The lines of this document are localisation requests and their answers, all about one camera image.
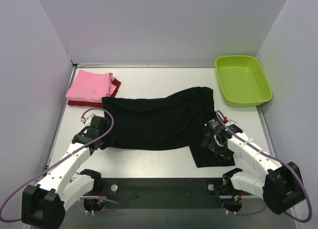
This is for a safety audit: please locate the green plastic tray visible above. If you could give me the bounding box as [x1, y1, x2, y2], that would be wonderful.
[215, 55, 273, 107]

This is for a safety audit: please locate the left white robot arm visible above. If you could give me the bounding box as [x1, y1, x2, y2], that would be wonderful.
[21, 116, 114, 229]

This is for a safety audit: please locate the folded red t shirt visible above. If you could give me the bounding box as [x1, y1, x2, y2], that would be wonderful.
[67, 77, 122, 109]

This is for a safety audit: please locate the black t shirt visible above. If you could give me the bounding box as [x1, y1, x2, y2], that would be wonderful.
[102, 87, 235, 168]

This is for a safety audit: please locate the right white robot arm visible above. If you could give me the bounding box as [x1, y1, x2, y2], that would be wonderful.
[201, 118, 305, 215]

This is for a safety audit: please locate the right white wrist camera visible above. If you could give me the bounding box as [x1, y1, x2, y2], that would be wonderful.
[224, 117, 238, 125]

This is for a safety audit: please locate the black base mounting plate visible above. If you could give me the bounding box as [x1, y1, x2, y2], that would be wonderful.
[81, 178, 252, 210]

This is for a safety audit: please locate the folded pink t shirt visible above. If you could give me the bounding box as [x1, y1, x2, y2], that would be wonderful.
[66, 70, 117, 103]

